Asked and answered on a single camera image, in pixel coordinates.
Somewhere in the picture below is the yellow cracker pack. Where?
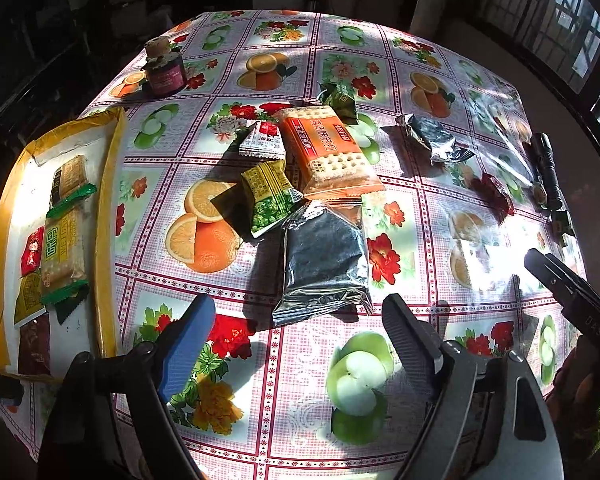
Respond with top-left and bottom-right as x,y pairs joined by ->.
41,206 -> 88,304

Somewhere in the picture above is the white red small packet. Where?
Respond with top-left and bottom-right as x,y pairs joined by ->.
238,120 -> 286,160

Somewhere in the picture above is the floral fruit print tablecloth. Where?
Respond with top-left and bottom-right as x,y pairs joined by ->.
0,10 -> 582,479

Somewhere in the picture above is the red candy packet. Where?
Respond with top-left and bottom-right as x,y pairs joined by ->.
20,226 -> 45,278

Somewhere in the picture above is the yellow-rimmed cardboard tray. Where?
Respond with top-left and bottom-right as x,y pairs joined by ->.
0,107 -> 126,382

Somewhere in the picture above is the green biscuit packet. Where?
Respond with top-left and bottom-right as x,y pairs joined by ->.
54,284 -> 90,325

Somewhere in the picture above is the dark red candy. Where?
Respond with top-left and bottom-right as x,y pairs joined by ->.
471,172 -> 515,224

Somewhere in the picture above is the black flashlight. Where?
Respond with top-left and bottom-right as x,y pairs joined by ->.
530,132 -> 574,236

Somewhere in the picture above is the green-ended cracker pack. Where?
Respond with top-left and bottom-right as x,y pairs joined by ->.
45,155 -> 97,219

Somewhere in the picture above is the yellow green pea packet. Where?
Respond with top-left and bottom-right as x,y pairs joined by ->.
242,159 -> 303,238

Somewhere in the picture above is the orange cracker pack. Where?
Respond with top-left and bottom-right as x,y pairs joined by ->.
275,105 -> 385,200

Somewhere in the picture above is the small silver foil packet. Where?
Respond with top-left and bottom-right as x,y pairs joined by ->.
396,114 -> 475,165

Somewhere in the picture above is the dark red lidded jar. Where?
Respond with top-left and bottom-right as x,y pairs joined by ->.
143,36 -> 187,98

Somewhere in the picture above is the dark red snack packet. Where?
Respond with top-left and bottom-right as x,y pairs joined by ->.
18,313 -> 50,375

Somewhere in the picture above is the small green snack packet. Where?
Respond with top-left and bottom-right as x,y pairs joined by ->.
317,82 -> 358,125

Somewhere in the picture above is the large silver foil packet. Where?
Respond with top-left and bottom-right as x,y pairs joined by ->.
272,200 -> 374,327

